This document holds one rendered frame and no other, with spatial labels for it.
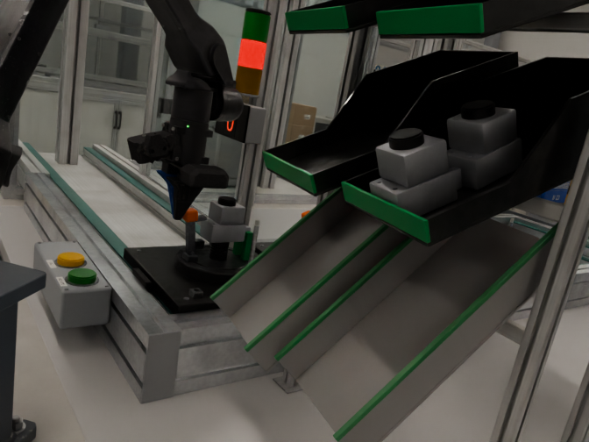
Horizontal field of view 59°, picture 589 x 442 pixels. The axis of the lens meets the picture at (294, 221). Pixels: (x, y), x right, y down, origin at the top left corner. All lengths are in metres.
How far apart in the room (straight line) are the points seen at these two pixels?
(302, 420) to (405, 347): 0.26
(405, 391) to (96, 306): 0.50
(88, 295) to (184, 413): 0.22
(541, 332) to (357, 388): 0.18
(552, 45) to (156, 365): 12.44
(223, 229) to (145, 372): 0.26
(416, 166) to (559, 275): 0.16
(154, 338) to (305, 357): 0.22
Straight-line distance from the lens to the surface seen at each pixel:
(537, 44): 13.06
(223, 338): 0.76
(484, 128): 0.49
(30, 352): 0.86
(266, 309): 0.65
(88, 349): 0.86
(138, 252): 0.94
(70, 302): 0.81
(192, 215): 0.83
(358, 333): 0.58
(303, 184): 0.54
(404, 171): 0.45
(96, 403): 0.75
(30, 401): 0.76
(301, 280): 0.65
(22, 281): 0.58
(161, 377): 0.73
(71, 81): 1.83
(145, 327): 0.71
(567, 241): 0.50
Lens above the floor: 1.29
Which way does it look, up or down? 14 degrees down
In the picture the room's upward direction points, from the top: 10 degrees clockwise
